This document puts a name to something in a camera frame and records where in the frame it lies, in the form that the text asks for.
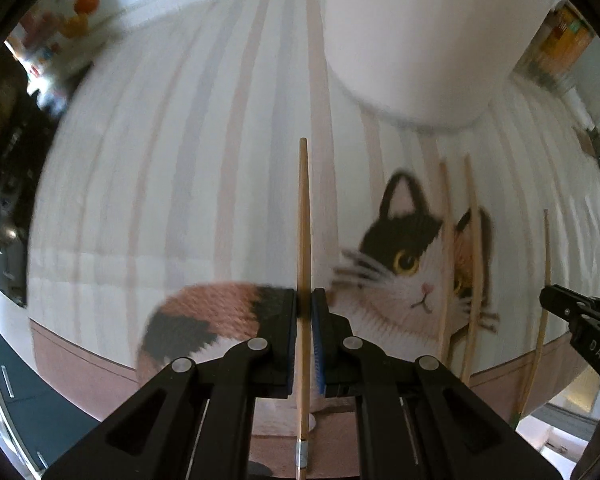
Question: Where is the wooden chopstick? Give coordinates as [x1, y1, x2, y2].
[296, 138, 312, 479]
[438, 159, 454, 364]
[460, 155, 484, 386]
[509, 209, 552, 429]

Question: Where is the fruit print box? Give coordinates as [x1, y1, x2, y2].
[5, 0, 121, 96]

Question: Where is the white utensil holder cup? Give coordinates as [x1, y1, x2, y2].
[324, 0, 557, 129]

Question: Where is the striped cat placemat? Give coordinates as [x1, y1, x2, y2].
[25, 0, 600, 478]

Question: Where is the yellow orange seasoning packet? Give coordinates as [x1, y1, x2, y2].
[514, 0, 596, 91]

